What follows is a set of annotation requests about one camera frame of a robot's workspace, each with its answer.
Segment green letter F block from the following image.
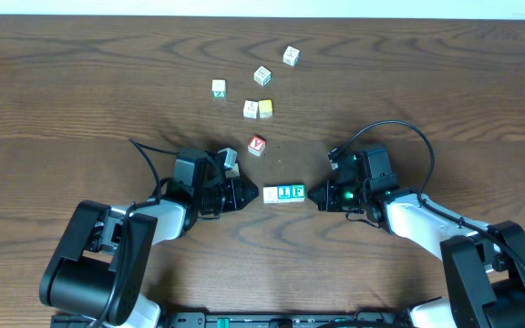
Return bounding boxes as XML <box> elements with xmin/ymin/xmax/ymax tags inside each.
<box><xmin>291</xmin><ymin>184</ymin><xmax>306</xmax><ymax>202</ymax></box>

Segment white letter Y block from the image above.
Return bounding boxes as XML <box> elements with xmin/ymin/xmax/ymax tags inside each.
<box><xmin>262</xmin><ymin>186</ymin><xmax>278</xmax><ymax>204</ymax></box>

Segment blue letter L block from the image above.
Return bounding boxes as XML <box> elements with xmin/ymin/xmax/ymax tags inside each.
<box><xmin>277</xmin><ymin>185</ymin><xmax>292</xmax><ymax>203</ymax></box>

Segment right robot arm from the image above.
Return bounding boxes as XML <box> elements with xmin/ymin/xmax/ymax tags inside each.
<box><xmin>307</xmin><ymin>179</ymin><xmax>525</xmax><ymax>327</ymax></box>

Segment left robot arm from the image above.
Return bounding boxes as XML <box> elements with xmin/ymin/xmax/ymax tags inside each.
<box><xmin>39</xmin><ymin>177</ymin><xmax>259</xmax><ymax>327</ymax></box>

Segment yellow-edged picture block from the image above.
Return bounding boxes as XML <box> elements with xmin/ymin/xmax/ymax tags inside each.
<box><xmin>225</xmin><ymin>163</ymin><xmax>241</xmax><ymax>179</ymax></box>

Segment red letter A block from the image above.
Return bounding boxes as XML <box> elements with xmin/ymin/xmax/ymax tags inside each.
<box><xmin>248</xmin><ymin>136</ymin><xmax>266</xmax><ymax>157</ymax></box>

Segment white picture block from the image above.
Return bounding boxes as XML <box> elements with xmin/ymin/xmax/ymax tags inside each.
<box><xmin>242</xmin><ymin>100</ymin><xmax>259</xmax><ymax>119</ymax></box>

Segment yellow block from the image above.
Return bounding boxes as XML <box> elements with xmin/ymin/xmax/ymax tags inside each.
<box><xmin>258</xmin><ymin>99</ymin><xmax>273</xmax><ymax>118</ymax></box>

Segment white block green side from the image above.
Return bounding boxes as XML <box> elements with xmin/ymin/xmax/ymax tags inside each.
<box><xmin>211</xmin><ymin>79</ymin><xmax>227</xmax><ymax>98</ymax></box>

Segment white block teal side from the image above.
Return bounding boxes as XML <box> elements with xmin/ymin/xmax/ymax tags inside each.
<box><xmin>253</xmin><ymin>66</ymin><xmax>272</xmax><ymax>87</ymax></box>

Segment white block top right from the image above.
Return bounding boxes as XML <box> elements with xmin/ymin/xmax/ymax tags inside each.
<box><xmin>283</xmin><ymin>46</ymin><xmax>300</xmax><ymax>67</ymax></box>

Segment black right camera cable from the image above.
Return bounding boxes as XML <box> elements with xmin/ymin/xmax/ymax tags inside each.
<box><xmin>339</xmin><ymin>119</ymin><xmax>525</xmax><ymax>328</ymax></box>

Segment black camera cable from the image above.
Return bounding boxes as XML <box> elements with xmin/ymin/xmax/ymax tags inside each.
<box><xmin>339</xmin><ymin>119</ymin><xmax>525</xmax><ymax>328</ymax></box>
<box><xmin>88</xmin><ymin>138</ymin><xmax>180</xmax><ymax>328</ymax></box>

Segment black left camera cable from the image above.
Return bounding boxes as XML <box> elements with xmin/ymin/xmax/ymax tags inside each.
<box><xmin>88</xmin><ymin>138</ymin><xmax>180</xmax><ymax>328</ymax></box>

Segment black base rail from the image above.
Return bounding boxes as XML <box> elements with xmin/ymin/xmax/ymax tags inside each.
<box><xmin>50</xmin><ymin>309</ymin><xmax>414</xmax><ymax>328</ymax></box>

